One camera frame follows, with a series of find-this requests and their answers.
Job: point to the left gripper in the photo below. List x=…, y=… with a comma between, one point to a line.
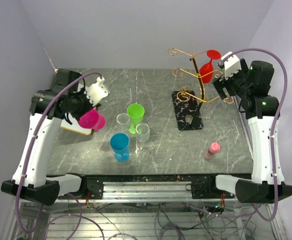
x=89, y=105

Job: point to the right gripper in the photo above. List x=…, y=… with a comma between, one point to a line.
x=220, y=83

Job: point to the magenta wine glass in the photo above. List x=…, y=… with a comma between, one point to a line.
x=92, y=120

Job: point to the red wine glass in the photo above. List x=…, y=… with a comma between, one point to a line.
x=206, y=71

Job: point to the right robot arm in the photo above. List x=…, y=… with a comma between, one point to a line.
x=267, y=184

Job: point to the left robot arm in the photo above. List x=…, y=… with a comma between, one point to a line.
x=48, y=109

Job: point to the black marbled rack base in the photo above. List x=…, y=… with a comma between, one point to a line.
x=187, y=112

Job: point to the gold wine glass rack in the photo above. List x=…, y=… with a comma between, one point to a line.
x=179, y=72

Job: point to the blue wine glass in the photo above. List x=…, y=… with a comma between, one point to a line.
x=120, y=145

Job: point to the green wine glass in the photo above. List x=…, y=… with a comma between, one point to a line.
x=135, y=112

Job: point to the clear glass rear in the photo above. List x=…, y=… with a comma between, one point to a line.
x=123, y=122

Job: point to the clear glass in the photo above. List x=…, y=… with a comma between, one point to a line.
x=142, y=132
x=123, y=122

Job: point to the pink small bottle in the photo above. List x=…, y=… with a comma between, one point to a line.
x=212, y=150

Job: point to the clear glass front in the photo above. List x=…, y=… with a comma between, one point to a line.
x=142, y=132

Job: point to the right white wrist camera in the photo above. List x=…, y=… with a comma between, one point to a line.
x=231, y=65

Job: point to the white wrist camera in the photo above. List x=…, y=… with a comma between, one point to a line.
x=97, y=91
x=231, y=65

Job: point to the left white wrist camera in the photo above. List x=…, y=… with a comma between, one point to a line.
x=97, y=91

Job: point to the white board gold frame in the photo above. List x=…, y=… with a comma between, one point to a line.
x=75, y=127

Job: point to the aluminium mounting rail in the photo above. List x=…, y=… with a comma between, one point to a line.
x=139, y=192

